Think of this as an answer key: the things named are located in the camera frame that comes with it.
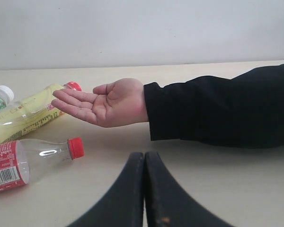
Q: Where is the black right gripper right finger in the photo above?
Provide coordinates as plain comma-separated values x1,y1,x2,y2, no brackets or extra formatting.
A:
144,151,231,227

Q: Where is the white green capped bottle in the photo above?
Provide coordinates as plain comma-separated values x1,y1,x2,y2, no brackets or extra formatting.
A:
0,85,14,110

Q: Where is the open human hand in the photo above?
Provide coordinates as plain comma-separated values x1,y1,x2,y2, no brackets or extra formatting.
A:
52,79,148,128

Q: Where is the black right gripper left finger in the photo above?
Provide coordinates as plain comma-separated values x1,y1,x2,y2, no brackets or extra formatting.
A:
69,152,144,227

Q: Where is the clear bottle red label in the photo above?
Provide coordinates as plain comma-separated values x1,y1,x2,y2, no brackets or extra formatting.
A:
0,137,84,192

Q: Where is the black sleeved forearm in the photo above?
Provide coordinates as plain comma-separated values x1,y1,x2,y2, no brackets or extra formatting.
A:
144,64,284,148

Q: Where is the yellow drink bottle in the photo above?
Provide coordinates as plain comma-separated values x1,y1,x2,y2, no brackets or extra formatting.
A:
0,81,81,144

